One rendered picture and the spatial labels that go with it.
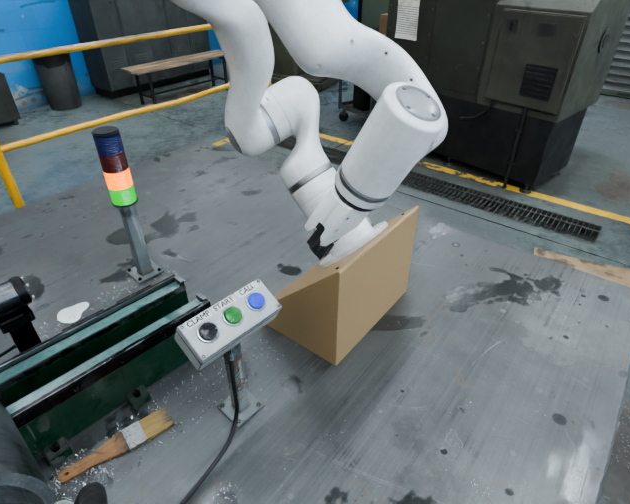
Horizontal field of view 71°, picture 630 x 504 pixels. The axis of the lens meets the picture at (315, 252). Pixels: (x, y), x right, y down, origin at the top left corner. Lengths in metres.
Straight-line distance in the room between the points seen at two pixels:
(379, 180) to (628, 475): 1.72
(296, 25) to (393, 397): 0.72
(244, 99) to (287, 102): 0.11
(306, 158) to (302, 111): 0.11
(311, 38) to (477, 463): 0.76
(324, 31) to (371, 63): 0.09
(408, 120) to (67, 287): 1.09
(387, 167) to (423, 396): 0.56
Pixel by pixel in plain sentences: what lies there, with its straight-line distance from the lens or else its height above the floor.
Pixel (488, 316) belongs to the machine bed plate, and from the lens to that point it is 1.20.
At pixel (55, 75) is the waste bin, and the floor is 0.39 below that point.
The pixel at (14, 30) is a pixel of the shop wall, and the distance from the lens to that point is 6.19.
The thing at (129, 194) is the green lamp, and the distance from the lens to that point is 1.20.
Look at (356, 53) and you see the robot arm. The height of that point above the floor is 1.46.
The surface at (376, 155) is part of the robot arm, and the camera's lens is 0.56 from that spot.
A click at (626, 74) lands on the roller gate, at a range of 6.89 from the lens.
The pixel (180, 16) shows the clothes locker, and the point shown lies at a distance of 6.66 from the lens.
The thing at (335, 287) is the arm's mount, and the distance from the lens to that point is 0.86.
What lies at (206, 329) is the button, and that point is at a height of 1.07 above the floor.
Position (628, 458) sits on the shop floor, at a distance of 2.15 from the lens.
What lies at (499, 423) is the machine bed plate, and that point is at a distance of 0.99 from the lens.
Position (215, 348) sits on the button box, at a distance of 0.72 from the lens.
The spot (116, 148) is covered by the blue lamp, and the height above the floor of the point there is 1.18.
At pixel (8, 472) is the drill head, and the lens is 0.62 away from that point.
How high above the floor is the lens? 1.57
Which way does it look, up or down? 35 degrees down
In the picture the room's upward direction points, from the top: straight up
